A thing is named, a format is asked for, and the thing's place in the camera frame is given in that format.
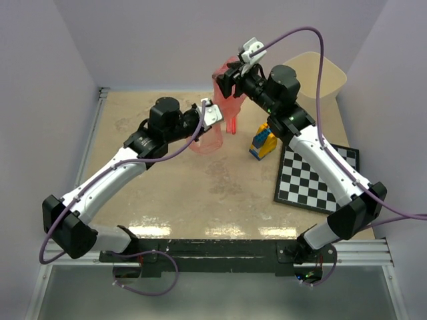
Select black white checkerboard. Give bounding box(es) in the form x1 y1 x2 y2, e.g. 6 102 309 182
274 147 340 215

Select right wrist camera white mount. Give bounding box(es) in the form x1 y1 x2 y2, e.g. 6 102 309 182
238 37 266 75

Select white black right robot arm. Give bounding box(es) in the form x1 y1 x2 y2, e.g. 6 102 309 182
213 62 387 263

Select red plastic trash bag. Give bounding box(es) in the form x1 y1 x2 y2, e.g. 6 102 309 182
187 55 250 156

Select aluminium frame rail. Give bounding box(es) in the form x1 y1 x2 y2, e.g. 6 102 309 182
25 87 410 320

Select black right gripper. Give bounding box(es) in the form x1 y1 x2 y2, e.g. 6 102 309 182
212 59 278 115

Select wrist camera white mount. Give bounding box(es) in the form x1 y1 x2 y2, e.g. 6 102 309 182
197 98 224 131
238 37 266 75

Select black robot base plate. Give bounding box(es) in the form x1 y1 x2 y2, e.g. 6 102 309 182
99 239 337 278

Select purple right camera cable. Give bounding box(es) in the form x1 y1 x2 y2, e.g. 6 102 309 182
250 26 427 287

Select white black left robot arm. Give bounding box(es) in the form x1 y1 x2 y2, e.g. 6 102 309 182
42 97 224 261

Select yellow blue toy block stack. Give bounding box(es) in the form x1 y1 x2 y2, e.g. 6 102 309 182
249 123 278 161

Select cream plastic trash bin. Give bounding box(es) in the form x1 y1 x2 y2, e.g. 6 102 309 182
284 51 347 117

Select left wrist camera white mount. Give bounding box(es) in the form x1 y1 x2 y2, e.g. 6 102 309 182
197 98 224 131

